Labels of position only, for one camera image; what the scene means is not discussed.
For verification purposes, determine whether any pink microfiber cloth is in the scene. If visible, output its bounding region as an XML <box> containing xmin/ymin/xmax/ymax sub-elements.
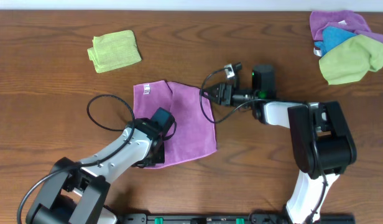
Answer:
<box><xmin>133</xmin><ymin>80</ymin><xmax>217</xmax><ymax>169</ymax></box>

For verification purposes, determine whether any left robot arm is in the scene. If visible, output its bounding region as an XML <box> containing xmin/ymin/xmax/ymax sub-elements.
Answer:
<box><xmin>17</xmin><ymin>114</ymin><xmax>176</xmax><ymax>223</ymax></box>

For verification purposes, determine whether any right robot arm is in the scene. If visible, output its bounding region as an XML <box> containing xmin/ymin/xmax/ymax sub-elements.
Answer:
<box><xmin>200</xmin><ymin>82</ymin><xmax>357</xmax><ymax>223</ymax></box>

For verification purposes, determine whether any folded light green cloth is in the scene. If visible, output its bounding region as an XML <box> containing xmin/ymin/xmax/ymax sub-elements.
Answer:
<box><xmin>87</xmin><ymin>30</ymin><xmax>142</xmax><ymax>73</ymax></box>

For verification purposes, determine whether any crumpled blue cloth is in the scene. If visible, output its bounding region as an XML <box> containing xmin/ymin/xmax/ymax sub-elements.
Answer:
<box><xmin>313</xmin><ymin>26</ymin><xmax>356</xmax><ymax>57</ymax></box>

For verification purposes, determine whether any crumpled green cloth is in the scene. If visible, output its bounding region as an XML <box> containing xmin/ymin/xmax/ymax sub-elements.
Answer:
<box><xmin>319</xmin><ymin>35</ymin><xmax>383</xmax><ymax>85</ymax></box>

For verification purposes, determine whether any crumpled purple cloth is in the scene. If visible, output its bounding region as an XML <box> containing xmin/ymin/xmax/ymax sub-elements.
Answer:
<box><xmin>309</xmin><ymin>10</ymin><xmax>383</xmax><ymax>43</ymax></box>

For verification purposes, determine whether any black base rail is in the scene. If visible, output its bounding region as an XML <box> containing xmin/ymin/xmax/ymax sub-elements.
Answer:
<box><xmin>116</xmin><ymin>212</ymin><xmax>356</xmax><ymax>224</ymax></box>

